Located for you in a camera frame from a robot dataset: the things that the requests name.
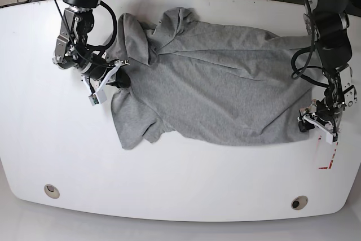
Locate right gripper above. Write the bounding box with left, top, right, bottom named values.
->
left=81, top=59, right=131, bottom=94

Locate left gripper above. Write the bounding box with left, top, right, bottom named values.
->
left=297, top=99, right=343, bottom=133

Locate grey t-shirt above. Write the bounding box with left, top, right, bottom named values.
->
left=108, top=7, right=312, bottom=150

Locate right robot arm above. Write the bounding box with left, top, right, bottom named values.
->
left=53, top=0, right=131, bottom=89

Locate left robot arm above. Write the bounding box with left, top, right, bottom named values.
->
left=291, top=0, right=357, bottom=144

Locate red tape rectangle marking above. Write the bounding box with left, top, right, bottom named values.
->
left=314, top=134, right=338, bottom=170

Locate right table grommet hole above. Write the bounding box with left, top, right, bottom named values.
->
left=291, top=195, right=309, bottom=211

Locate table grommet hole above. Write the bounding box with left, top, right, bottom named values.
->
left=291, top=195, right=309, bottom=211
left=44, top=184, right=60, bottom=199

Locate left table grommet hole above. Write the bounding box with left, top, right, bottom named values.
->
left=44, top=184, right=60, bottom=199

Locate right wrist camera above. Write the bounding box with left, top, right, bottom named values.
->
left=89, top=90, right=107, bottom=106

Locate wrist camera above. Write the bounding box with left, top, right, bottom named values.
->
left=325, top=132, right=338, bottom=144
left=89, top=90, right=107, bottom=106

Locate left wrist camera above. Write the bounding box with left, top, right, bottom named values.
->
left=325, top=132, right=338, bottom=144

